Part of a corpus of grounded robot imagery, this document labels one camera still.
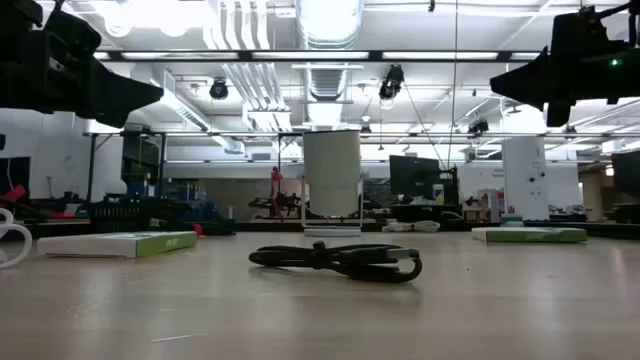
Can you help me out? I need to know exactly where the black overhead frame bar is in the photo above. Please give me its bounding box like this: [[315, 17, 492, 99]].
[[92, 48, 544, 63]]

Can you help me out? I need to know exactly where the white pillar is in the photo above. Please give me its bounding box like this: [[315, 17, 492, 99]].
[[501, 135, 552, 223]]

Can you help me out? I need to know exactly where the black shelf rack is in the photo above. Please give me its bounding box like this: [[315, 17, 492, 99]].
[[82, 130, 169, 206]]

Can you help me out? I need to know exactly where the black storage tray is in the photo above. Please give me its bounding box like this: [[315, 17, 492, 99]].
[[88, 198, 169, 234]]

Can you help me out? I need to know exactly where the black aluminium table frame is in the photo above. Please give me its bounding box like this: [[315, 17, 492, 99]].
[[22, 219, 640, 239]]

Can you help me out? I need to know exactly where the red stand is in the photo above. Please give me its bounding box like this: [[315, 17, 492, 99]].
[[269, 165, 285, 219]]

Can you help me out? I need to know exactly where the dark wall screen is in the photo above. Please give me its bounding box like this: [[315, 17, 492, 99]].
[[0, 156, 31, 194]]

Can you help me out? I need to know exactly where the black hanging rig camera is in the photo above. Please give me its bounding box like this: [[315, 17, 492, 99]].
[[377, 63, 406, 101]]

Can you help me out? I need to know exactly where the beige cabinet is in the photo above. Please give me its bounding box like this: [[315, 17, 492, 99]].
[[579, 167, 609, 221]]

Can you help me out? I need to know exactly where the white and green box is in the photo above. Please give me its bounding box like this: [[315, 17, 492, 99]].
[[471, 226, 589, 245], [36, 229, 199, 260]]

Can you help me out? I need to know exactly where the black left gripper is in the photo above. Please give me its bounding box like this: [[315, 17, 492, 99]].
[[0, 0, 165, 129]]

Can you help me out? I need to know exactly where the black USB cable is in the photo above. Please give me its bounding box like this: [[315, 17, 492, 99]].
[[247, 240, 424, 285]]

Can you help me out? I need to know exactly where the thin hanging cable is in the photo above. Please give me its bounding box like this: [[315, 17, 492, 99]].
[[446, 0, 459, 169]]

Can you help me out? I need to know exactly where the red object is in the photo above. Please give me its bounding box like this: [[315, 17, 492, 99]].
[[0, 183, 27, 204]]

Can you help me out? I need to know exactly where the dark monitor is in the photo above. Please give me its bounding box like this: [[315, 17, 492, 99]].
[[610, 149, 640, 199]]

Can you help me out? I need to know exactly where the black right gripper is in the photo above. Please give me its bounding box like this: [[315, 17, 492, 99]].
[[489, 0, 640, 128]]

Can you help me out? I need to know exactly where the black computer monitor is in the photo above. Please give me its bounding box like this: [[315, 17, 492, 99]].
[[388, 154, 442, 199]]

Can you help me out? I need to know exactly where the silver ventilation duct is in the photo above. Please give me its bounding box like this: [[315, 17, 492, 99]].
[[294, 0, 366, 101]]

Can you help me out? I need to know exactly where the black cable with red tie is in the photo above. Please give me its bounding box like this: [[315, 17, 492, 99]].
[[164, 217, 237, 238]]

